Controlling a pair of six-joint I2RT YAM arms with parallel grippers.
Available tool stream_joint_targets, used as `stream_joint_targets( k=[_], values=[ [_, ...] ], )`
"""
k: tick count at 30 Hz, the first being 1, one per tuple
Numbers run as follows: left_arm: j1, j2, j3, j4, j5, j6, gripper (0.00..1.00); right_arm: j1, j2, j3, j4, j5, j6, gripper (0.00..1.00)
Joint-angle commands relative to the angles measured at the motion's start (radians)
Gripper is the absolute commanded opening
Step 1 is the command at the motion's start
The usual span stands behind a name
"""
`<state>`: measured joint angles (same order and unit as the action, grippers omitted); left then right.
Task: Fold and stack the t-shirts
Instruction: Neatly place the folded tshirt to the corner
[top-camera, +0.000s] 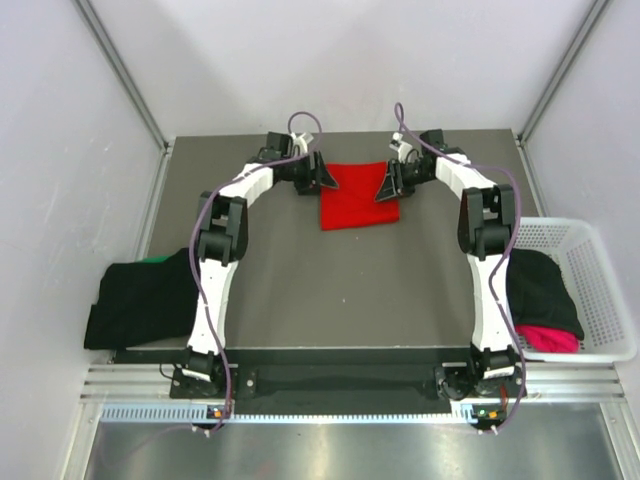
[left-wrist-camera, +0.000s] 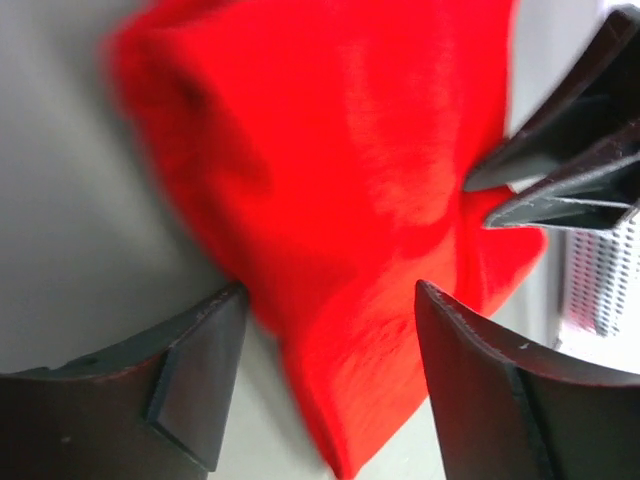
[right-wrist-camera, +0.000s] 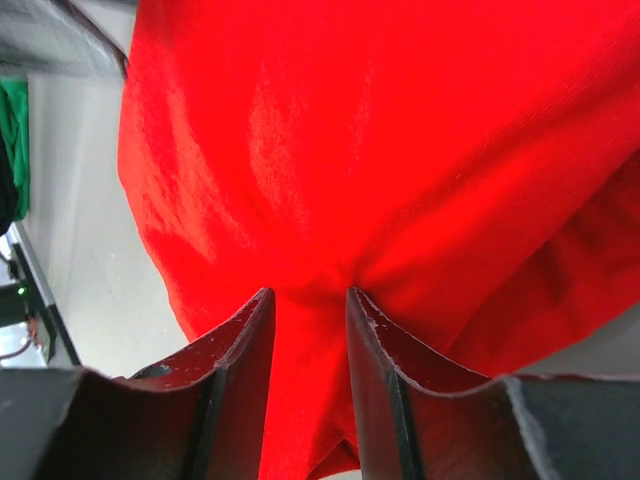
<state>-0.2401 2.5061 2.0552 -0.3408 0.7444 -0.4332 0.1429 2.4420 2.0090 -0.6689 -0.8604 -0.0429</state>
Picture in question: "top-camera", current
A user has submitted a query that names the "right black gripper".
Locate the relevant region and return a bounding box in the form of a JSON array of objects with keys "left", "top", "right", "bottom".
[{"left": 374, "top": 159, "right": 433, "bottom": 203}]

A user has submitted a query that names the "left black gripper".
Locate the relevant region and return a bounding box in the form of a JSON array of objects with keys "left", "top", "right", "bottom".
[{"left": 281, "top": 151, "right": 338, "bottom": 196}]

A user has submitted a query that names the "red t shirt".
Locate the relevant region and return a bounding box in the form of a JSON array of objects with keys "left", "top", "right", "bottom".
[{"left": 320, "top": 162, "right": 400, "bottom": 231}]

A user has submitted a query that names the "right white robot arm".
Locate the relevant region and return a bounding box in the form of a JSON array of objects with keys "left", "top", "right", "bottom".
[{"left": 375, "top": 130, "right": 519, "bottom": 400}]

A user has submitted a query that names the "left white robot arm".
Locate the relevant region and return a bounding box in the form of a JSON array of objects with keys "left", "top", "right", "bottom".
[{"left": 181, "top": 132, "right": 338, "bottom": 397}]

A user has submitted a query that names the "black t shirt in basket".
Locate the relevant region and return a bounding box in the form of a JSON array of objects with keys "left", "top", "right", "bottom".
[{"left": 506, "top": 249, "right": 585, "bottom": 343}]

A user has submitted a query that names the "folded green t shirt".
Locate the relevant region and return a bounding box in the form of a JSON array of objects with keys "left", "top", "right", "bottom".
[{"left": 138, "top": 255, "right": 173, "bottom": 264}]

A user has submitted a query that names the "white plastic basket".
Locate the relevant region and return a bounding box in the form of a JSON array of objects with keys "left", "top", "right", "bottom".
[{"left": 515, "top": 217, "right": 637, "bottom": 364}]

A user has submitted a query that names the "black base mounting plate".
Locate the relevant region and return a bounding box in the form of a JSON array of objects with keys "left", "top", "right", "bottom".
[{"left": 169, "top": 345, "right": 527, "bottom": 401}]

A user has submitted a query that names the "pink t shirt in basket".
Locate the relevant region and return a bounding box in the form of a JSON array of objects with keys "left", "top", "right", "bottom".
[{"left": 516, "top": 325, "right": 580, "bottom": 354}]

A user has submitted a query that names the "folded black t shirt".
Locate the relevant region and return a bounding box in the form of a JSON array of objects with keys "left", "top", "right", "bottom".
[{"left": 83, "top": 248, "right": 199, "bottom": 350}]

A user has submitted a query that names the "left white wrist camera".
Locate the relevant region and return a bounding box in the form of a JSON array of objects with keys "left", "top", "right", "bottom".
[{"left": 290, "top": 132, "right": 314, "bottom": 157}]

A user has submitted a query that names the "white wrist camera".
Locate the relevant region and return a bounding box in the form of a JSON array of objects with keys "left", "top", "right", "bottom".
[
  {"left": 290, "top": 132, "right": 314, "bottom": 157},
  {"left": 389, "top": 132, "right": 413, "bottom": 163}
]

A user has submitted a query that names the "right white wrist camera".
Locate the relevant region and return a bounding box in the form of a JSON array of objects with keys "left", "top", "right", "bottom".
[{"left": 389, "top": 132, "right": 413, "bottom": 163}]

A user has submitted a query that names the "left aluminium frame post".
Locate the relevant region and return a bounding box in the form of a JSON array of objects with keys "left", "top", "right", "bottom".
[{"left": 71, "top": 0, "right": 169, "bottom": 152}]

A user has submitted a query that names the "aluminium frame post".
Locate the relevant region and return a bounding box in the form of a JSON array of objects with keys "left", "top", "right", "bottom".
[
  {"left": 516, "top": 0, "right": 613, "bottom": 148},
  {"left": 71, "top": 0, "right": 169, "bottom": 152}
]

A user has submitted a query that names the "right aluminium frame post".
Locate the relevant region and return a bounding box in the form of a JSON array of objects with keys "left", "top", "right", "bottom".
[{"left": 516, "top": 0, "right": 613, "bottom": 148}]

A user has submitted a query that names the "slotted cable duct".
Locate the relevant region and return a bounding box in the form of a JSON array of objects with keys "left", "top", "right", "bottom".
[{"left": 101, "top": 403, "right": 499, "bottom": 425}]

